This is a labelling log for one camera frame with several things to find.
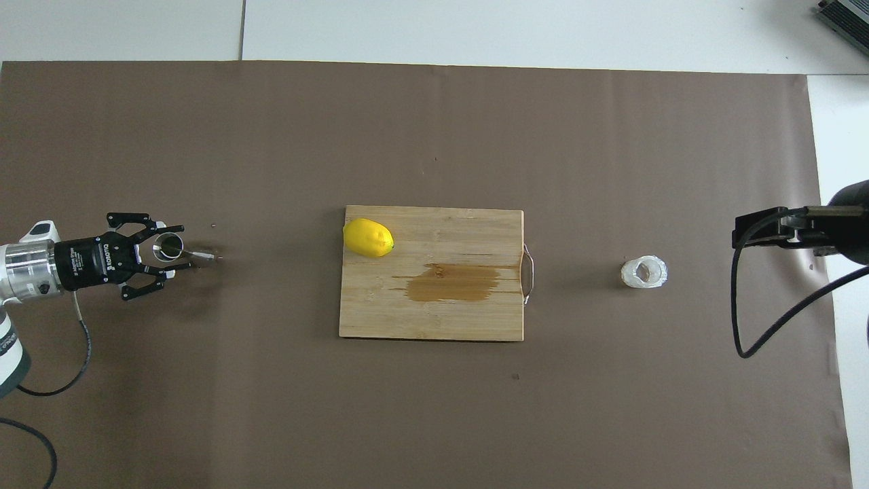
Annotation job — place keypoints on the wooden cutting board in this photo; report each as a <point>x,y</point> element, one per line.
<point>434,305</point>

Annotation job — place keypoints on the clear plastic cup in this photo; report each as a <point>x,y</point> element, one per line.
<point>635,278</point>

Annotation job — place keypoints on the steel cocktail jigger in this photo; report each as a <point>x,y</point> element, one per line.
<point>168,246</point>

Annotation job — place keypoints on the brown paper table mat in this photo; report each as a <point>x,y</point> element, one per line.
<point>434,136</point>

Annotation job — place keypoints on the grey ribbed metal device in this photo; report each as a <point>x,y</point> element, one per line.
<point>848,17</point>

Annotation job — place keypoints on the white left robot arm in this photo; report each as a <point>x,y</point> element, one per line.
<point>27,272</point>

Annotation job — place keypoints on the yellow lemon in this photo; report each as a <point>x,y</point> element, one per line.
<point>368,238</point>

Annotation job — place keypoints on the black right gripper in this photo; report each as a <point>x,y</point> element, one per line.
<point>852,227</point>

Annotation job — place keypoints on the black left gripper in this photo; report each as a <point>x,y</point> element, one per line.
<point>88,261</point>

